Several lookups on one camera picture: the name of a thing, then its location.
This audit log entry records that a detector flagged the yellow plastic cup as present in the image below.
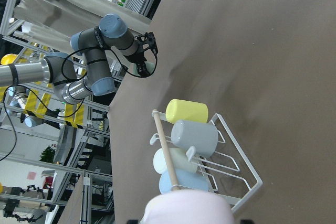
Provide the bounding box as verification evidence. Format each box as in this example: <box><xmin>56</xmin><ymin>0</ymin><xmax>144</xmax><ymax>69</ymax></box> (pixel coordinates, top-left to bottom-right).
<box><xmin>165</xmin><ymin>99</ymin><xmax>208</xmax><ymax>124</ymax></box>

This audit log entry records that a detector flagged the white wire cup rack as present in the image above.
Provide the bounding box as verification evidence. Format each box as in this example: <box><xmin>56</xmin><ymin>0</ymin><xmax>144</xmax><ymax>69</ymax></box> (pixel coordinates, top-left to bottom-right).
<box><xmin>150</xmin><ymin>110</ymin><xmax>263</xmax><ymax>213</ymax></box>

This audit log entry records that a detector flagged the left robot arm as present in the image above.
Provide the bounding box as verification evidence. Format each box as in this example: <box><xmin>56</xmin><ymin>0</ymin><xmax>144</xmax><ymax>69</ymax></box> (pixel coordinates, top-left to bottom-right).
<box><xmin>1</xmin><ymin>14</ymin><xmax>158</xmax><ymax>104</ymax></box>

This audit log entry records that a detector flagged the pink plastic cup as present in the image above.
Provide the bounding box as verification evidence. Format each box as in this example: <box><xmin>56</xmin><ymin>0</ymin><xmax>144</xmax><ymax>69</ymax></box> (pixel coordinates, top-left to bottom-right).
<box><xmin>140</xmin><ymin>189</ymin><xmax>234</xmax><ymax>223</ymax></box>

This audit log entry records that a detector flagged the grey plastic cup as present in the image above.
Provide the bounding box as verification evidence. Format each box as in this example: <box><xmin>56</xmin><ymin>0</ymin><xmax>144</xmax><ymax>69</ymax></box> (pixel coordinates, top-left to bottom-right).
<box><xmin>171</xmin><ymin>120</ymin><xmax>218</xmax><ymax>158</ymax></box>

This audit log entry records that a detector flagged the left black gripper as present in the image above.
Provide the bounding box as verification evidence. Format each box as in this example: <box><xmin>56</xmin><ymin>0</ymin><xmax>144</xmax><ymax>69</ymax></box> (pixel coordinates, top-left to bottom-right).
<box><xmin>134</xmin><ymin>32</ymin><xmax>158</xmax><ymax>78</ymax></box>

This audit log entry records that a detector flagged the light blue plastic cup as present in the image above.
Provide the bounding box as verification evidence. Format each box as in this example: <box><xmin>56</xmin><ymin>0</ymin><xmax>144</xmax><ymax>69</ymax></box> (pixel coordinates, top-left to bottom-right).
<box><xmin>159</xmin><ymin>169</ymin><xmax>209</xmax><ymax>194</ymax></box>

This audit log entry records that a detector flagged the green plastic cup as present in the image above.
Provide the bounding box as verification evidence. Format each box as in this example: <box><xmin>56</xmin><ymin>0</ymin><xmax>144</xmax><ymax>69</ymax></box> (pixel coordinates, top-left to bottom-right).
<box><xmin>132</xmin><ymin>61</ymin><xmax>155</xmax><ymax>76</ymax></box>

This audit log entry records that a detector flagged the cream white plastic cup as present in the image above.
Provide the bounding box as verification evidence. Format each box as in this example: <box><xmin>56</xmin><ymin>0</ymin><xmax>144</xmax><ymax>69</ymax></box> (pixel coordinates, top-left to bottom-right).
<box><xmin>153</xmin><ymin>147</ymin><xmax>197</xmax><ymax>174</ymax></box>

